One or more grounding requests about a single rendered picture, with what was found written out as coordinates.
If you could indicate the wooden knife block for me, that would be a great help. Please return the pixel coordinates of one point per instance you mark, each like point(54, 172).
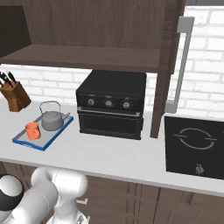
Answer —
point(16, 97)

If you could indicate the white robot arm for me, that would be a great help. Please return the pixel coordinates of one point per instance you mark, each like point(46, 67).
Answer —
point(43, 195)

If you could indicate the dark wood base cabinets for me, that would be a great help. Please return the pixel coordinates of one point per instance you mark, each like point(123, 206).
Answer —
point(140, 204)

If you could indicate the grey metal kettle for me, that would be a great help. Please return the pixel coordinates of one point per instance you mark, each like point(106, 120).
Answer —
point(52, 121)

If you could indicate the dark wood wall cabinet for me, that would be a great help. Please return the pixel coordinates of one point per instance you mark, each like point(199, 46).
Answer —
point(87, 29)

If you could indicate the orange mug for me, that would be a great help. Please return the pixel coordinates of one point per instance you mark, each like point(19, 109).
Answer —
point(32, 131)

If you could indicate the hob knob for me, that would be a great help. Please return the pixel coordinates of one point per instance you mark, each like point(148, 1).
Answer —
point(199, 169)

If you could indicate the toaster oven knob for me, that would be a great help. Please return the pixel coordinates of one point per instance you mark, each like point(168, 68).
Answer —
point(91, 102)
point(126, 105)
point(109, 103)

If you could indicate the black hob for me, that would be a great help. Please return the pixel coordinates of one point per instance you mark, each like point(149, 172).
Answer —
point(192, 148)

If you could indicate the black toaster oven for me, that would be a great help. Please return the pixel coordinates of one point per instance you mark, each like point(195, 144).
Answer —
point(113, 87)

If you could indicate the dark wood cabinet door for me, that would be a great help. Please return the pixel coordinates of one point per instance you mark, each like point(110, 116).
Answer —
point(166, 64)
point(13, 29)

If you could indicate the grey range hood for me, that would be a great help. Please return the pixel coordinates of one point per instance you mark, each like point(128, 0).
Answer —
point(204, 2)

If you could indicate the blue rimmed grey tray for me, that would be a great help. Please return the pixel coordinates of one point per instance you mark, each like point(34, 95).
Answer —
point(54, 135)

